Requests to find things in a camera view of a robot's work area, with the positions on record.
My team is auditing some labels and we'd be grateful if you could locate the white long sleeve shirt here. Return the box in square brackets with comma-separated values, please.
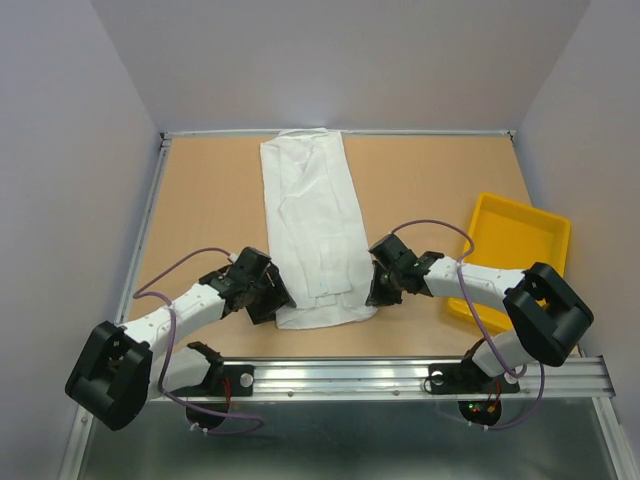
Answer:
[260, 128, 377, 330]

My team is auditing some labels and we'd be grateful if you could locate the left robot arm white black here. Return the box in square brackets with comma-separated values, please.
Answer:
[65, 247, 295, 435]

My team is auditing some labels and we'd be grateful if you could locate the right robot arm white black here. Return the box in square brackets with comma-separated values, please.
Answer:
[366, 234, 594, 393]

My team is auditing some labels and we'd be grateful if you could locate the yellow plastic tray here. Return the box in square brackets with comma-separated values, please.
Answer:
[446, 192, 572, 334]

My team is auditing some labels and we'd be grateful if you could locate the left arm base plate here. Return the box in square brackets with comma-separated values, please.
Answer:
[173, 364, 255, 434]

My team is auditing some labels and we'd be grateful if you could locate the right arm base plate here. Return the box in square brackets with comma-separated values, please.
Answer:
[422, 362, 520, 429]

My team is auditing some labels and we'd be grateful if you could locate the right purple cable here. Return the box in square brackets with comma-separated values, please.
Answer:
[389, 218, 547, 432]

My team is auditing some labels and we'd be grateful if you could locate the aluminium mounting rail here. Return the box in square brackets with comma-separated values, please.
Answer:
[149, 355, 615, 401]

